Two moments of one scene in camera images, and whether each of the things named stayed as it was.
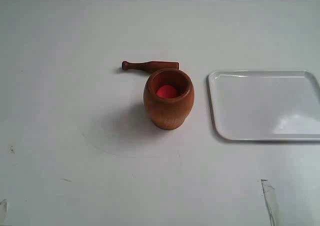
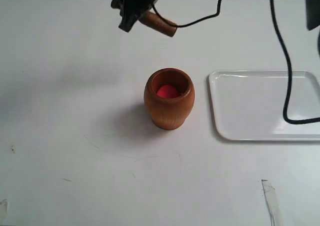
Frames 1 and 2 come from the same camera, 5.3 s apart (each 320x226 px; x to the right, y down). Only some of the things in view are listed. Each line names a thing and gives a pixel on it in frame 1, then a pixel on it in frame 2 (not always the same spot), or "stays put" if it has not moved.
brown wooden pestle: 151,66 → 151,20
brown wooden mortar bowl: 168,94 stays put
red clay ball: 166,91 stays put
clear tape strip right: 268,194 stays put
